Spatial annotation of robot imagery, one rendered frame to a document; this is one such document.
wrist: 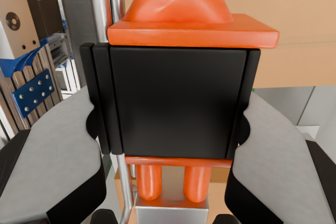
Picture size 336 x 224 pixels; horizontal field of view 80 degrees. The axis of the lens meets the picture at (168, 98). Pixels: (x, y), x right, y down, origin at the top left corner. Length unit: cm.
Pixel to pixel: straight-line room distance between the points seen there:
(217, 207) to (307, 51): 70
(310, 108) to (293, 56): 100
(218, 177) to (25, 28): 66
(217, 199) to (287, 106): 122
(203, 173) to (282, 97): 164
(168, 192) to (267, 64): 83
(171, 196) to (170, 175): 2
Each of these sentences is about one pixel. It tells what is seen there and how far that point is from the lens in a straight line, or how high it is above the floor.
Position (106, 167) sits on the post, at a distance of 150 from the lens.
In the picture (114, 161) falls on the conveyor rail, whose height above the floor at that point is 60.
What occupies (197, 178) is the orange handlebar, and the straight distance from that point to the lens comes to 17.
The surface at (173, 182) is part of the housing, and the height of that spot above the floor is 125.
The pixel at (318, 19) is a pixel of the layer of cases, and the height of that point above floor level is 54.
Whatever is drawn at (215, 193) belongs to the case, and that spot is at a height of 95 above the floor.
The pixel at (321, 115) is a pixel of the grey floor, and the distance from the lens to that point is 204.
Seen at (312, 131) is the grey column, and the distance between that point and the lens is 209.
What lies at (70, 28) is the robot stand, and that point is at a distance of 133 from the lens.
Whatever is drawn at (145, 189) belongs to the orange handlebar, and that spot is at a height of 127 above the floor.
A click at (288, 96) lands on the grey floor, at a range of 180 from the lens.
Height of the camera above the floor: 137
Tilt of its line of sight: 59 degrees down
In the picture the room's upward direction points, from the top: 176 degrees counter-clockwise
